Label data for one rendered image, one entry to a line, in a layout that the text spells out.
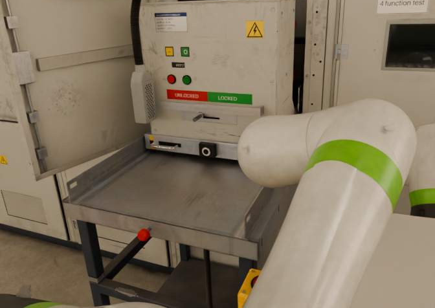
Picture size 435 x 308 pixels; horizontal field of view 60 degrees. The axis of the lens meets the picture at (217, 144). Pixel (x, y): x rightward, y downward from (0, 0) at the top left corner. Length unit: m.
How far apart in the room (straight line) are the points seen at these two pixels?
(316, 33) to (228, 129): 0.46
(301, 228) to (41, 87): 1.15
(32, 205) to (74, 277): 0.55
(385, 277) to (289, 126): 0.35
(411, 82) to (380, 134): 0.94
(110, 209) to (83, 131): 0.46
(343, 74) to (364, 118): 0.92
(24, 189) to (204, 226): 1.71
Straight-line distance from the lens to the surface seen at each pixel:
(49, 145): 1.47
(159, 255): 2.13
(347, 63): 1.42
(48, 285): 2.35
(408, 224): 0.73
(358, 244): 0.41
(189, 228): 1.02
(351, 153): 0.47
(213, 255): 1.98
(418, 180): 0.90
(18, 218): 2.76
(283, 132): 0.59
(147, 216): 1.09
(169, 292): 1.84
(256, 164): 0.61
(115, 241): 2.27
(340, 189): 0.43
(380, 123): 0.52
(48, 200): 2.46
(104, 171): 1.33
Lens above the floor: 1.41
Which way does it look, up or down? 22 degrees down
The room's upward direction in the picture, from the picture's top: 3 degrees counter-clockwise
